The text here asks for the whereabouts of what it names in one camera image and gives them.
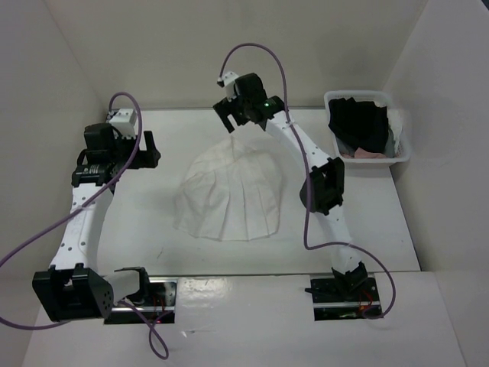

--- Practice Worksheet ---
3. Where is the white pleated skirt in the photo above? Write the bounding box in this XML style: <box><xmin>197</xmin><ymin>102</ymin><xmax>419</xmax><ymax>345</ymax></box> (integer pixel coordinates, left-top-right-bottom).
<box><xmin>173</xmin><ymin>136</ymin><xmax>283</xmax><ymax>242</ymax></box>

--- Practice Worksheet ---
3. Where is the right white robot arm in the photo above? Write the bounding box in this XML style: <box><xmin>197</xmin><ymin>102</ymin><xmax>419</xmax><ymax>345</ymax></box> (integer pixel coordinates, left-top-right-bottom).
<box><xmin>213</xmin><ymin>72</ymin><xmax>368</xmax><ymax>300</ymax></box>

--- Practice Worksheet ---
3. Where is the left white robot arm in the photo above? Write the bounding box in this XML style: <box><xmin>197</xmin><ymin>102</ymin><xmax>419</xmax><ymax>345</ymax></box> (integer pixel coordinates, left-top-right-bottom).
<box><xmin>32</xmin><ymin>122</ymin><xmax>161</xmax><ymax>322</ymax></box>

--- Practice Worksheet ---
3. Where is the black skirt in basket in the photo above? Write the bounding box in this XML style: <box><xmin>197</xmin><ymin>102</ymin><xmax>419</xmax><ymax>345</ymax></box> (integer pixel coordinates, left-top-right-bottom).
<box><xmin>328</xmin><ymin>97</ymin><xmax>389</xmax><ymax>153</ymax></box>

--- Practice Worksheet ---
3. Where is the pink garment in basket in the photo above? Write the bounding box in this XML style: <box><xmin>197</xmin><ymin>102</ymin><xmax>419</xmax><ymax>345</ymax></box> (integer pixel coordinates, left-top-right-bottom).
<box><xmin>341</xmin><ymin>148</ymin><xmax>387</xmax><ymax>159</ymax></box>

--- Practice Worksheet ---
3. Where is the white garment in basket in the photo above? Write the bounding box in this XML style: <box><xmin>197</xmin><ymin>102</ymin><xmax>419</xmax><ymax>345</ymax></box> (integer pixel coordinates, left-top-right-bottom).
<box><xmin>375</xmin><ymin>102</ymin><xmax>404</xmax><ymax>143</ymax></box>

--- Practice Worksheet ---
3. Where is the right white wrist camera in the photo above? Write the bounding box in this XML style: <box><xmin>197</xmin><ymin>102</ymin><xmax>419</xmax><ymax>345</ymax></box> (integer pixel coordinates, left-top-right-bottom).
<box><xmin>217</xmin><ymin>71</ymin><xmax>239</xmax><ymax>101</ymax></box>

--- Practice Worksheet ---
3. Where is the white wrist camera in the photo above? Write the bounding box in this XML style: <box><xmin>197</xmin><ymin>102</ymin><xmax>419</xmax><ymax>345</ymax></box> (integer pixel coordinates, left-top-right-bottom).
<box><xmin>217</xmin><ymin>71</ymin><xmax>239</xmax><ymax>101</ymax></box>
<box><xmin>106</xmin><ymin>109</ymin><xmax>138</xmax><ymax>139</ymax></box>

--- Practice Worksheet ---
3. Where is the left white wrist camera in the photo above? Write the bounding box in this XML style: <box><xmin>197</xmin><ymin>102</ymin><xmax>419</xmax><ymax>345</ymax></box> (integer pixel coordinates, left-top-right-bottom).
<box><xmin>106</xmin><ymin>109</ymin><xmax>138</xmax><ymax>139</ymax></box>

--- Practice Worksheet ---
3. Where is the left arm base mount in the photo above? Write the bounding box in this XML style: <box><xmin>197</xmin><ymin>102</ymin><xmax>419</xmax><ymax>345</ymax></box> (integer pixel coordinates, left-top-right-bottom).
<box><xmin>104</xmin><ymin>276</ymin><xmax>178</xmax><ymax>325</ymax></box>

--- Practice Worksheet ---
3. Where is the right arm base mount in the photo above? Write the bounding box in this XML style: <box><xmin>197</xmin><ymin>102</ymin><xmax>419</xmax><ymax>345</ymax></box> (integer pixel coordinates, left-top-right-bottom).
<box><xmin>304</xmin><ymin>276</ymin><xmax>383</xmax><ymax>321</ymax></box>

